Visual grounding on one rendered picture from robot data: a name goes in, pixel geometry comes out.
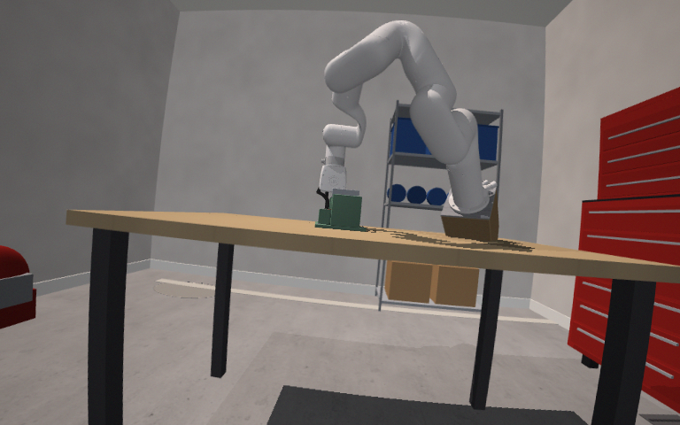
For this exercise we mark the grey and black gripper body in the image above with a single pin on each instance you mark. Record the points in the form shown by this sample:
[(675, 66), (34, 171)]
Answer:
[(332, 176)]

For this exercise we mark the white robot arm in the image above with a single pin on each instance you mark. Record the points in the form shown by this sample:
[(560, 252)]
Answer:
[(447, 133)]

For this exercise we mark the green slide mechanism with black handwheel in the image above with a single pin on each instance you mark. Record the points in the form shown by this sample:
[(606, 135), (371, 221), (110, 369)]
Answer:
[(345, 213)]

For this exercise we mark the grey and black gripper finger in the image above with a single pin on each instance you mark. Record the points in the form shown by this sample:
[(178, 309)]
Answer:
[(325, 196)]

